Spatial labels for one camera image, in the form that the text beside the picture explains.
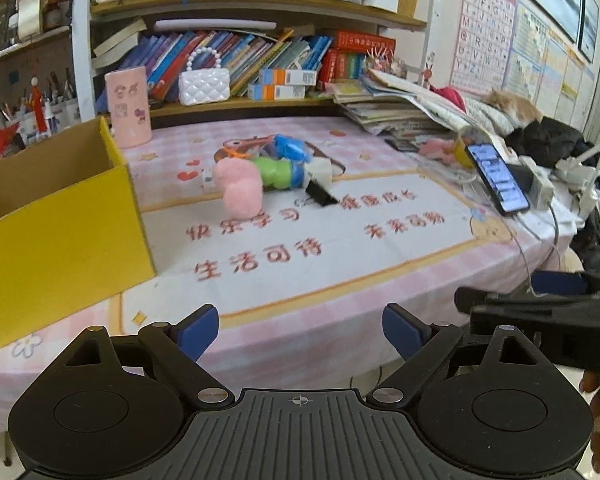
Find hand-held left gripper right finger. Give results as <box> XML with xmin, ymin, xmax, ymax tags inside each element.
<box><xmin>365</xmin><ymin>302</ymin><xmax>546</xmax><ymax>411</ymax></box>

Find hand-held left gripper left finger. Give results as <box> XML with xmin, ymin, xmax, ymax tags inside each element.
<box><xmin>62</xmin><ymin>304</ymin><xmax>236</xmax><ymax>413</ymax></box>

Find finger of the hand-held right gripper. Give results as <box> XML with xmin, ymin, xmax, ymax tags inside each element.
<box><xmin>531</xmin><ymin>268</ymin><xmax>600</xmax><ymax>297</ymax></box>
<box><xmin>454</xmin><ymin>286</ymin><xmax>600</xmax><ymax>313</ymax></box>

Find yellow cardboard box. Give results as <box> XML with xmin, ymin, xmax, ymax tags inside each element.
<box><xmin>0</xmin><ymin>116</ymin><xmax>157</xmax><ymax>358</ymax></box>

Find blue wrapper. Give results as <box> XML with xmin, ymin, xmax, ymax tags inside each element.
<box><xmin>272</xmin><ymin>134</ymin><xmax>311</xmax><ymax>161</ymax></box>

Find black backpack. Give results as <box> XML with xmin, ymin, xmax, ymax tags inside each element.
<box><xmin>570</xmin><ymin>200</ymin><xmax>600</xmax><ymax>272</ymax></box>

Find pink checked printed desk mat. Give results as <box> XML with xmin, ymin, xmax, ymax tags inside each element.
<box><xmin>0</xmin><ymin>115</ymin><xmax>576</xmax><ymax>441</ymax></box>

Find white power adapter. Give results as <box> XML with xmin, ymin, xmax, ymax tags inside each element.
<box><xmin>519</xmin><ymin>156</ymin><xmax>557</xmax><ymax>209</ymax></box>

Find black smartphone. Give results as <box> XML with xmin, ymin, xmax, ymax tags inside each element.
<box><xmin>465</xmin><ymin>143</ymin><xmax>531</xmax><ymax>217</ymax></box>

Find black jacket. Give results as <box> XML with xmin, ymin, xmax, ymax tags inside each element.
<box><xmin>505</xmin><ymin>117</ymin><xmax>588</xmax><ymax>169</ymax></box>

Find pink plush ball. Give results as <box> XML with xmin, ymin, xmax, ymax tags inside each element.
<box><xmin>211</xmin><ymin>158</ymin><xmax>264</xmax><ymax>218</ymax></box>

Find yellow cup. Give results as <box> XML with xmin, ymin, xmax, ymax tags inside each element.
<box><xmin>452</xmin><ymin>132</ymin><xmax>475</xmax><ymax>168</ymax></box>

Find black binder clip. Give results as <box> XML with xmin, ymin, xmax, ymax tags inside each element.
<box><xmin>305</xmin><ymin>180</ymin><xmax>340</xmax><ymax>207</ymax></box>

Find small pink plush toy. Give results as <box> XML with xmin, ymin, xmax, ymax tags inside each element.
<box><xmin>419</xmin><ymin>139</ymin><xmax>456</xmax><ymax>162</ymax></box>

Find green plastic toy figure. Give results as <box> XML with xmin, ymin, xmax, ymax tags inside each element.
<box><xmin>252</xmin><ymin>156</ymin><xmax>309</xmax><ymax>191</ymax></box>

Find grey checked cloth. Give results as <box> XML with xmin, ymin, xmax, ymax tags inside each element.
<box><xmin>459</xmin><ymin>97</ymin><xmax>516</xmax><ymax>137</ymax></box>

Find orange furry cloth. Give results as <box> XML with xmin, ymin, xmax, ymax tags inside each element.
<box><xmin>482</xmin><ymin>89</ymin><xmax>544</xmax><ymax>124</ymax></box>

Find red cloth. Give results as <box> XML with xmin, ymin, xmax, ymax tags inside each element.
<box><xmin>430</xmin><ymin>85</ymin><xmax>467</xmax><ymax>112</ymax></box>

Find stack of papers and booklets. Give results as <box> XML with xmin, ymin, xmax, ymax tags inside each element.
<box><xmin>332</xmin><ymin>67</ymin><xmax>476</xmax><ymax>142</ymax></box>

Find pink cartoon cylinder container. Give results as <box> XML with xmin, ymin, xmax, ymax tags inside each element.
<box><xmin>104</xmin><ymin>66</ymin><xmax>153</xmax><ymax>148</ymax></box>

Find orange and blue carton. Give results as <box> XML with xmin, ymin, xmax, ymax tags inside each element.
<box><xmin>247</xmin><ymin>83</ymin><xmax>308</xmax><ymax>101</ymax></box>
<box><xmin>258</xmin><ymin>68</ymin><xmax>317</xmax><ymax>86</ymax></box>

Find white brush cups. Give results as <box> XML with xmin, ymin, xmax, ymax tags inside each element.
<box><xmin>0</xmin><ymin>67</ymin><xmax>82</xmax><ymax>137</ymax></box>

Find pink spiky ornament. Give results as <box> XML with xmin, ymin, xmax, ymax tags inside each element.
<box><xmin>365</xmin><ymin>45</ymin><xmax>407</xmax><ymax>79</ymax></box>

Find red book set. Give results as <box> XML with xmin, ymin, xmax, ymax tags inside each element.
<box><xmin>319</xmin><ymin>49</ymin><xmax>369</xmax><ymax>91</ymax></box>

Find red tassel ornament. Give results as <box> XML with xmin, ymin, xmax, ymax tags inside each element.
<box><xmin>30</xmin><ymin>77</ymin><xmax>49</xmax><ymax>134</ymax></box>

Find row of blue-spined books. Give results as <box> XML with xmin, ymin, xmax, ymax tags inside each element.
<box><xmin>117</xmin><ymin>30</ymin><xmax>334</xmax><ymax>101</ymax></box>

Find red dictionary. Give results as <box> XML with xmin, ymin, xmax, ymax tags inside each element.
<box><xmin>334</xmin><ymin>30</ymin><xmax>397</xmax><ymax>54</ymax></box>

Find book with white pages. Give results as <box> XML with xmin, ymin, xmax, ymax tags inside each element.
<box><xmin>91</xmin><ymin>19</ymin><xmax>148</xmax><ymax>59</ymax></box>

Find white paper roll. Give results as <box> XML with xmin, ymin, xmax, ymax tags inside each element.
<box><xmin>154</xmin><ymin>19</ymin><xmax>277</xmax><ymax>32</ymax></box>

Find wooden bookshelf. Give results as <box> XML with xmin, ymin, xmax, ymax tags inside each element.
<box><xmin>70</xmin><ymin>0</ymin><xmax>428</xmax><ymax>123</ymax></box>

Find white ribbon roll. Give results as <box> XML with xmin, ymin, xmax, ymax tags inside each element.
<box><xmin>17</xmin><ymin>0</ymin><xmax>46</xmax><ymax>37</ymax></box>

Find white cable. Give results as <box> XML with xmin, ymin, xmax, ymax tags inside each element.
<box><xmin>510</xmin><ymin>204</ymin><xmax>563</xmax><ymax>293</ymax></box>

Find row of wall charts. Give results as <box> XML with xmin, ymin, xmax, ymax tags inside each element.
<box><xmin>502</xmin><ymin>2</ymin><xmax>599</xmax><ymax>122</ymax></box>

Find white quilted pearl-handle purse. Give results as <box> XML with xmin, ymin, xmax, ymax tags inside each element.
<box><xmin>178</xmin><ymin>47</ymin><xmax>231</xmax><ymax>107</ymax></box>

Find alphabet wall poster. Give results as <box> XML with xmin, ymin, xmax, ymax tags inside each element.
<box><xmin>450</xmin><ymin>0</ymin><xmax>519</xmax><ymax>96</ymax></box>

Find white shelf frame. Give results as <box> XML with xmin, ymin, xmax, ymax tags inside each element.
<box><xmin>71</xmin><ymin>0</ymin><xmax>97</xmax><ymax>123</ymax></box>

